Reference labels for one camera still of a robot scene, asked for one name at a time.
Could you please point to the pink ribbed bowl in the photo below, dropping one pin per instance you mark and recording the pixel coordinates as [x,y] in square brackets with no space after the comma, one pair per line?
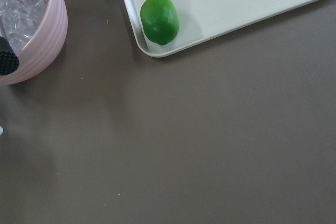
[44,46]

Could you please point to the green lime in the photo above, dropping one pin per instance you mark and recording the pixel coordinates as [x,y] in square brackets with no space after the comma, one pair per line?
[160,21]

